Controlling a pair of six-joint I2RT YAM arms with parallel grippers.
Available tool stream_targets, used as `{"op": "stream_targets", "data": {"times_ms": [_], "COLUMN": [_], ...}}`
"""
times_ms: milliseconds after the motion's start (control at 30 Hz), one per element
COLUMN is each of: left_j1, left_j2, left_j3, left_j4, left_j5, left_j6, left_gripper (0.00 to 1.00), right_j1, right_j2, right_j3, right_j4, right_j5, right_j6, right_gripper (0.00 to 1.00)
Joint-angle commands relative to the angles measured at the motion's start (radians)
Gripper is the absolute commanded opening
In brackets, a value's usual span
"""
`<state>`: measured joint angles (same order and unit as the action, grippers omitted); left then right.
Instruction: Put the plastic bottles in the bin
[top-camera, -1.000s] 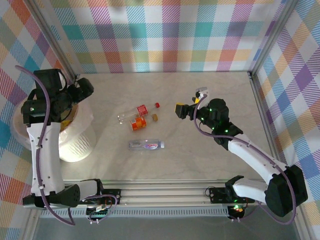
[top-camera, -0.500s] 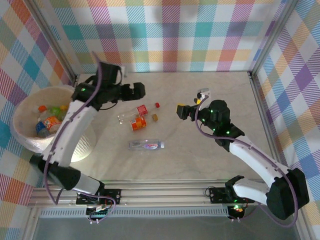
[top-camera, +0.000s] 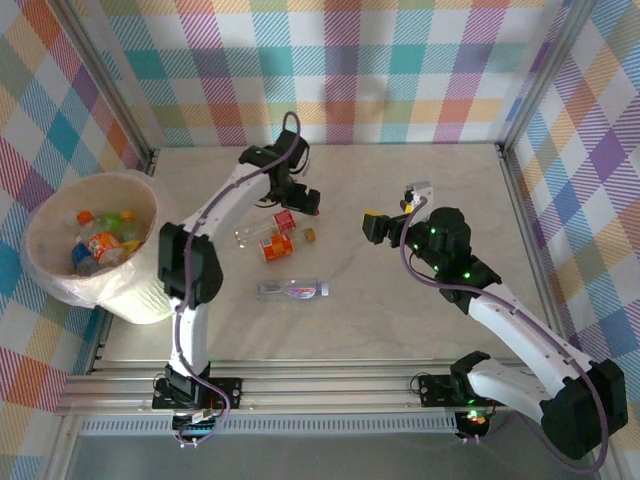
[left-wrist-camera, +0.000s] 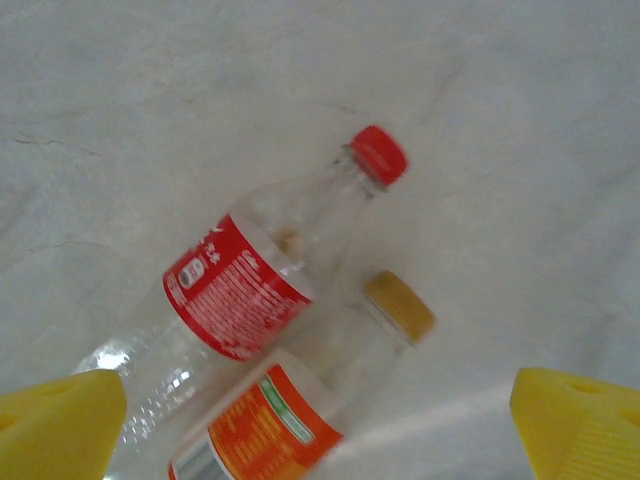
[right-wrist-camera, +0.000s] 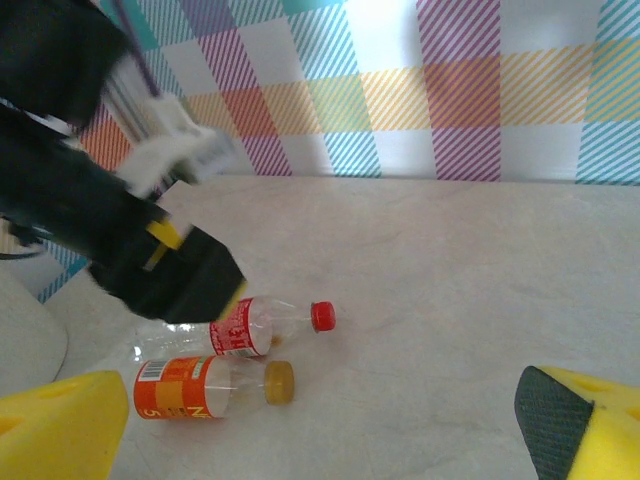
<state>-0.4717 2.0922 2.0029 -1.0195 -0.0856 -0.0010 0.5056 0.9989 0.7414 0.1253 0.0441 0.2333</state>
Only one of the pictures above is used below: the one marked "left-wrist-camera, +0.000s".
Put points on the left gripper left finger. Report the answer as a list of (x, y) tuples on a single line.
[(55, 430)]

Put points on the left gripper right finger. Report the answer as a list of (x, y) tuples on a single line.
[(585, 430)]

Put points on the orange label bottle brown cap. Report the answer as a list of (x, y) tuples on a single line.
[(270, 430)]

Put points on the red label clear bottle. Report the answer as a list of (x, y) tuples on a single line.
[(235, 290)]

